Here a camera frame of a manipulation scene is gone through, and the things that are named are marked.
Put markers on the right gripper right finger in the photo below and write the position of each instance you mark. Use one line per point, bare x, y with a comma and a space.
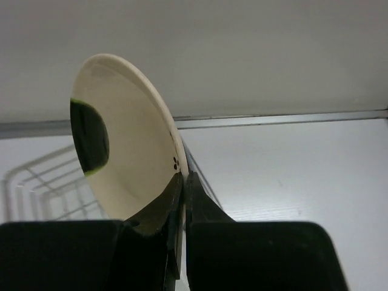
223, 254

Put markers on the plain cream plate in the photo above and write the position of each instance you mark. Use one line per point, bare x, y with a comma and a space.
130, 150

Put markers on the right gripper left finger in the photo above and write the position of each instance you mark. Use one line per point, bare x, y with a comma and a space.
140, 253

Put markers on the wire dish rack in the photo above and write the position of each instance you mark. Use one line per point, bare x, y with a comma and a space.
51, 187

